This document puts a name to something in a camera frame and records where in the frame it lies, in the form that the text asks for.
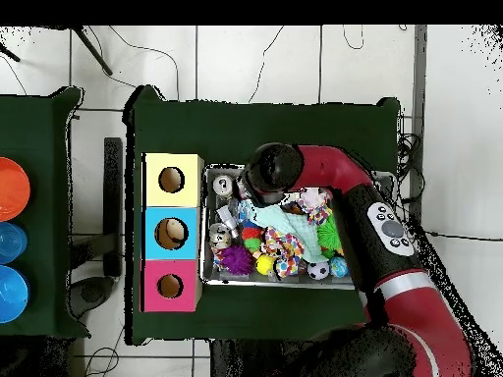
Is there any silver drink can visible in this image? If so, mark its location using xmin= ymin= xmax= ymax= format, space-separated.
xmin=211 ymin=174 xmax=235 ymax=196

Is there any green spiky ball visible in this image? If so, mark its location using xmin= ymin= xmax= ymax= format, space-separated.
xmin=315 ymin=213 xmax=345 ymax=252

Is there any wooden box with three holes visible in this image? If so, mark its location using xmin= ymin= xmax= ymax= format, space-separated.
xmin=140 ymin=151 xmax=205 ymax=314

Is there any dark green tablecloth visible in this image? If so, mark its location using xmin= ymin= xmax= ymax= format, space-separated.
xmin=0 ymin=85 xmax=91 ymax=341
xmin=123 ymin=83 xmax=402 ymax=347

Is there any mint green cloth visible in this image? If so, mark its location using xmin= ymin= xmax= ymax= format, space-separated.
xmin=241 ymin=197 xmax=329 ymax=263

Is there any black cable with connector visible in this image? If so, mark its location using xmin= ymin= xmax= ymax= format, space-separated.
xmin=421 ymin=230 xmax=503 ymax=242

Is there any large blue bowl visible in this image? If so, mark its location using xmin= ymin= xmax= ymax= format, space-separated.
xmin=0 ymin=264 xmax=30 ymax=324

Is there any soccer ball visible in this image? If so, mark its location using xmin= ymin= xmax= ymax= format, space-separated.
xmin=306 ymin=259 xmax=331 ymax=281

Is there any purple spiky ball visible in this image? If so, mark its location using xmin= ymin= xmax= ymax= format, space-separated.
xmin=219 ymin=244 xmax=255 ymax=276

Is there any orange bowl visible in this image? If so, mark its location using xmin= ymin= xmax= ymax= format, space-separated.
xmin=0 ymin=156 xmax=31 ymax=222

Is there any yellow ball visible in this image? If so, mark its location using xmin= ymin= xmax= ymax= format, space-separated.
xmin=254 ymin=253 xmax=277 ymax=277

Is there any crushed drink can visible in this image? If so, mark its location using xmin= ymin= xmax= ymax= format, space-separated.
xmin=207 ymin=222 xmax=234 ymax=250

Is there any black tripod leg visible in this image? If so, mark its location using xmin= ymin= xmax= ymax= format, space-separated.
xmin=72 ymin=26 xmax=114 ymax=77
xmin=0 ymin=42 xmax=21 ymax=63

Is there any wire mesh bin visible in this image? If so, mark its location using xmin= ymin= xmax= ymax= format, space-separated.
xmin=199 ymin=163 xmax=396 ymax=291

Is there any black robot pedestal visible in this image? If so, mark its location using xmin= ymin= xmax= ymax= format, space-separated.
xmin=208 ymin=339 xmax=304 ymax=377

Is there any white cloth with colourful dots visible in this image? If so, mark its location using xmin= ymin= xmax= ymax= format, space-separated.
xmin=260 ymin=226 xmax=307 ymax=279
xmin=296 ymin=188 xmax=333 ymax=226

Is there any small blue bowl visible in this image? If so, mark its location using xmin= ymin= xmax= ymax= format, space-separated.
xmin=0 ymin=221 xmax=28 ymax=265

